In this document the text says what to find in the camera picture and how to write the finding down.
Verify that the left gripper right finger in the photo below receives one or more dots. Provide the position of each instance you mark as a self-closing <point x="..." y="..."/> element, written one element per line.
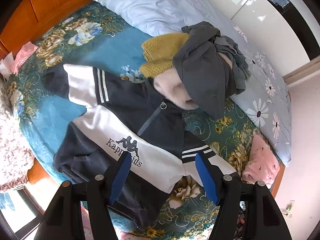
<point x="224" y="191"/>

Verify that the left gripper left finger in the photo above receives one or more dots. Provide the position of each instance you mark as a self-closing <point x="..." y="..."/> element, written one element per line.
<point x="103" y="191"/>

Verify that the navy white Kappa kids jacket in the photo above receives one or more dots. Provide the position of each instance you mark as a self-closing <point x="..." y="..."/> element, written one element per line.
<point x="122" y="116"/>

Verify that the pink garment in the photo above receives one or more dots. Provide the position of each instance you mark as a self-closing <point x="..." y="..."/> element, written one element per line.
<point x="262" y="164"/>

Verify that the pink white knitted cloth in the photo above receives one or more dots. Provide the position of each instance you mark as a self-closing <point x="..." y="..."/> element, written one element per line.
<point x="16" y="156"/>

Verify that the dark grey garment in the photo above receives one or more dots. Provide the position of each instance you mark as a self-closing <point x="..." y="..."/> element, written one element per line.
<point x="207" y="77"/>

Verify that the grey-green crumpled garment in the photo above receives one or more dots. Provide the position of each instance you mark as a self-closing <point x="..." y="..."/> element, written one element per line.
<point x="229" y="51"/>

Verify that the cream fleece garment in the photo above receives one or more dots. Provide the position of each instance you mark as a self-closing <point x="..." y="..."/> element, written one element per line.
<point x="171" y="87"/>

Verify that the mustard yellow knit sweater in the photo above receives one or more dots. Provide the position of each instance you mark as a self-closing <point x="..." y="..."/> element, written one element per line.
<point x="159" y="52"/>

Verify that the teal floral bed blanket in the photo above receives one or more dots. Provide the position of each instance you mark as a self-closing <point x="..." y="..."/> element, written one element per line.
<point x="96" y="36"/>

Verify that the light blue daisy quilt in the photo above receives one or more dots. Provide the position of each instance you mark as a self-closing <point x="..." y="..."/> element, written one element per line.
<point x="265" y="100"/>

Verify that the white wardrobe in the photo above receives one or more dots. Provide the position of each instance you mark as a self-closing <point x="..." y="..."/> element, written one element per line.
<point x="286" y="31"/>

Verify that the orange wooden bed frame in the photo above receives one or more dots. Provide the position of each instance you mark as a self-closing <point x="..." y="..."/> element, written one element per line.
<point x="27" y="20"/>

